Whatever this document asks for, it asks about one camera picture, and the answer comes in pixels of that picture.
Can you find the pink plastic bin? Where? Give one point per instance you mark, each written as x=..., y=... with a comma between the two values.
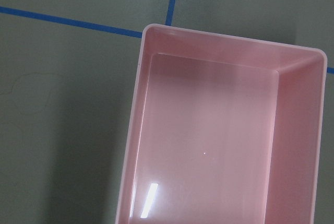
x=222, y=129

